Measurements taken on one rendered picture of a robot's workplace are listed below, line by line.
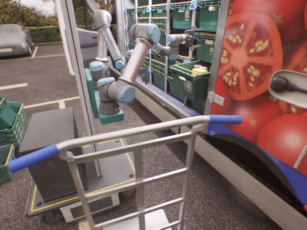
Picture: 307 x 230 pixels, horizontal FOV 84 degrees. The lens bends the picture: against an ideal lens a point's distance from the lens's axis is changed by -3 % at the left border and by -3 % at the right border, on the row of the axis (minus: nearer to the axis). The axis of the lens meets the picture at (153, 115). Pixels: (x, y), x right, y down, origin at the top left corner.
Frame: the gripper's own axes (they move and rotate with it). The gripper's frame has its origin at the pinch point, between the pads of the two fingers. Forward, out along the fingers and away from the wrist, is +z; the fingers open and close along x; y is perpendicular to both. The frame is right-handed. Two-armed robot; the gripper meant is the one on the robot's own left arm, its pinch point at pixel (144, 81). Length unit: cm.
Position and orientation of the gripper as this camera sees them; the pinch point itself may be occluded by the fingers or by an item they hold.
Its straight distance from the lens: 177.7
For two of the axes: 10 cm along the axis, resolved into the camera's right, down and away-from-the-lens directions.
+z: 4.2, 8.0, 4.4
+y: 8.7, -4.9, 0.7
